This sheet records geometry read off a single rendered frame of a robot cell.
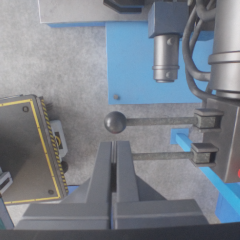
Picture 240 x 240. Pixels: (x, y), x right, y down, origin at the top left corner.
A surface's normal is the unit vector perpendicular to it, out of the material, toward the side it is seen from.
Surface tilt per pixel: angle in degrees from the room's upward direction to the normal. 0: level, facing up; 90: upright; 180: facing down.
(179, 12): 0
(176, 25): 0
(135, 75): 0
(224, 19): 79
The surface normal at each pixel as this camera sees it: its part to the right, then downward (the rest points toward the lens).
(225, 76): -0.89, 0.14
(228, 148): -1.00, 0.03
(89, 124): 0.02, 0.27
